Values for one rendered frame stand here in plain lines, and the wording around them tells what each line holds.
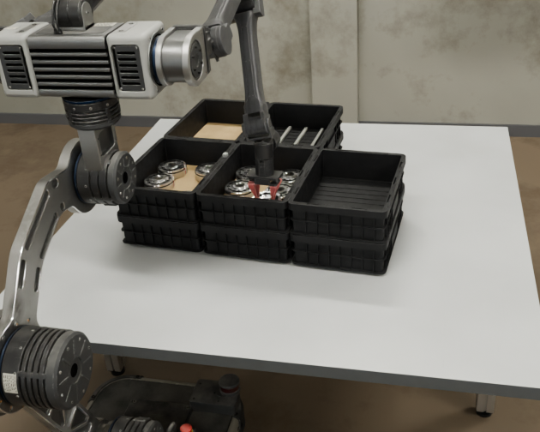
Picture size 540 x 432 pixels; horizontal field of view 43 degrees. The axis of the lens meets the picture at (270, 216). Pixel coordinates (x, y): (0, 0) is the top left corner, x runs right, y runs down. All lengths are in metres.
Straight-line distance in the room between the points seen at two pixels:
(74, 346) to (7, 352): 0.14
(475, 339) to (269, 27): 3.20
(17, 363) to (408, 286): 1.11
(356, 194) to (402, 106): 2.51
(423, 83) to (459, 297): 2.81
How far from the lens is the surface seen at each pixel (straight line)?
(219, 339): 1.93
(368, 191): 2.33
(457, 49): 4.65
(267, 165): 2.11
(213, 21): 1.90
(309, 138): 2.73
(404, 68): 4.69
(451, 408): 2.73
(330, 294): 2.06
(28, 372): 1.60
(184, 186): 2.44
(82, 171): 1.83
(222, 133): 2.83
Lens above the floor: 1.93
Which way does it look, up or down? 30 degrees down
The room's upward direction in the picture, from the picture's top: 4 degrees counter-clockwise
